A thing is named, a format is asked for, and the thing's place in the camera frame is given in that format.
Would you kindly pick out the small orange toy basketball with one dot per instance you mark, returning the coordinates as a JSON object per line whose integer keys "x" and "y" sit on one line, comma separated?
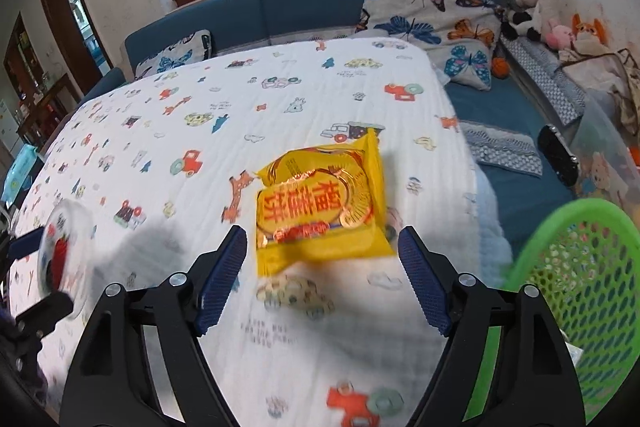
{"x": 500, "y": 68}

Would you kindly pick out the large butterfly print pillow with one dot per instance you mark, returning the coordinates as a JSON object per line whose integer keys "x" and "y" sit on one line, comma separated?
{"x": 430, "y": 17}

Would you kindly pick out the yellow snack packet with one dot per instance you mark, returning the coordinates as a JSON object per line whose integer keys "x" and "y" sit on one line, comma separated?
{"x": 320, "y": 207}

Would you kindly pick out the blue sofa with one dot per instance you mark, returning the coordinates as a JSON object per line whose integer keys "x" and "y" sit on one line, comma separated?
{"x": 300, "y": 7}

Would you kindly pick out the wooden door frame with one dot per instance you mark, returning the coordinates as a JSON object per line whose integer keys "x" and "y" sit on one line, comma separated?
{"x": 50, "y": 7}

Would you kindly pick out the clear plastic storage bin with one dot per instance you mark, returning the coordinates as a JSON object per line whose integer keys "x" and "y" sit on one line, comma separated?
{"x": 605, "y": 157}

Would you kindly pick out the small checked folded cloth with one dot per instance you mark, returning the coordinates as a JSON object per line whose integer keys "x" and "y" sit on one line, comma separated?
{"x": 505, "y": 149}

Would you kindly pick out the white printed blanket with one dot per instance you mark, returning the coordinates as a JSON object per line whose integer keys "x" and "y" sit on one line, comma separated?
{"x": 300, "y": 107}

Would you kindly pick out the green plastic mesh basket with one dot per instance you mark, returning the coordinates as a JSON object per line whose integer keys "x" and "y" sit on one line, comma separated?
{"x": 600, "y": 287}

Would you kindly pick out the wooden cabinet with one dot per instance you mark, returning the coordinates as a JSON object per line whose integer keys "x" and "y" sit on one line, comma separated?
{"x": 40, "y": 107}

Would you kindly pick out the black white cow plush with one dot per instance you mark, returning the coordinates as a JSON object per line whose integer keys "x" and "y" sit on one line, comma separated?
{"x": 537, "y": 2}

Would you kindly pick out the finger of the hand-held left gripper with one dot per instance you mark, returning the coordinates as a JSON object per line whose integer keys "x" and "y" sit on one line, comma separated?
{"x": 47, "y": 312}
{"x": 22, "y": 244}

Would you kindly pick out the pink plush toy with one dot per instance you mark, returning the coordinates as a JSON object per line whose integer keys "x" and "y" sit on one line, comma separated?
{"x": 559, "y": 36}

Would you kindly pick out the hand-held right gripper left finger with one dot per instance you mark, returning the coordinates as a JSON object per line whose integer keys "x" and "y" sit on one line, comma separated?
{"x": 220, "y": 277}

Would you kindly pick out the beige cloth bag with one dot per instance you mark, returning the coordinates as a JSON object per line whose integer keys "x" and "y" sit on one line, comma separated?
{"x": 600, "y": 77}

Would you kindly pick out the small butterfly print pillow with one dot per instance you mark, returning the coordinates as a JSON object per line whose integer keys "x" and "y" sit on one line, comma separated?
{"x": 175, "y": 57}

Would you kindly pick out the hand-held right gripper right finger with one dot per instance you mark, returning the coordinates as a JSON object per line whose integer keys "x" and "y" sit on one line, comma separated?
{"x": 425, "y": 282}

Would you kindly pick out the black rounded object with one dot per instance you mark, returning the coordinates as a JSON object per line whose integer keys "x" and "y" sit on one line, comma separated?
{"x": 557, "y": 154}

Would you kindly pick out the clear domed yogurt cup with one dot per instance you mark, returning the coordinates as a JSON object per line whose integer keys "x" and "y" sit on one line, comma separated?
{"x": 65, "y": 252}

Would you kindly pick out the large checked folded cloth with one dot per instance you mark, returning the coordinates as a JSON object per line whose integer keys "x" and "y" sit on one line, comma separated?
{"x": 545, "y": 77}

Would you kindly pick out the orange fox plush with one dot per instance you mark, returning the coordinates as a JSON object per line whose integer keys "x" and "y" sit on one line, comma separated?
{"x": 590, "y": 34}

